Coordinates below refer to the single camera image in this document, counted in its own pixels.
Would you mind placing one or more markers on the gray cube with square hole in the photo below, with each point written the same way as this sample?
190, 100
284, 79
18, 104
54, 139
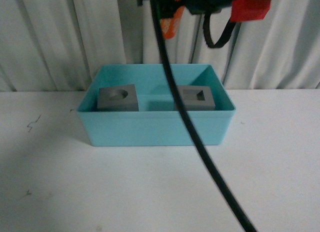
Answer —
196, 98

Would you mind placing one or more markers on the gray cube with round hole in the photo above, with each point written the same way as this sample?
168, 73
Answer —
122, 98

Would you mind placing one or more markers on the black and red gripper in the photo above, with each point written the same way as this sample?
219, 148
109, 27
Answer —
241, 10

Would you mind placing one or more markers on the orange cylinder part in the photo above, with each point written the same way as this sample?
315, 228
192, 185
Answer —
170, 26

